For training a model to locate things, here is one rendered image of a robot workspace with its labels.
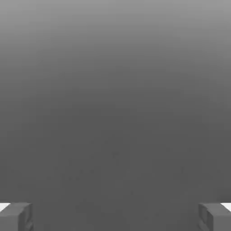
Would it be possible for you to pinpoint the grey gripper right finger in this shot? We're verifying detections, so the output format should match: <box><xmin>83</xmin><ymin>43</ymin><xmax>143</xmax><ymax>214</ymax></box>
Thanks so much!
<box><xmin>198</xmin><ymin>202</ymin><xmax>231</xmax><ymax>231</ymax></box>

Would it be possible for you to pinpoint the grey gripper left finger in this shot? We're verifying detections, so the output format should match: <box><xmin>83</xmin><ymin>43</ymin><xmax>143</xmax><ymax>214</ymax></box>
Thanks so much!
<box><xmin>0</xmin><ymin>202</ymin><xmax>34</xmax><ymax>231</ymax></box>

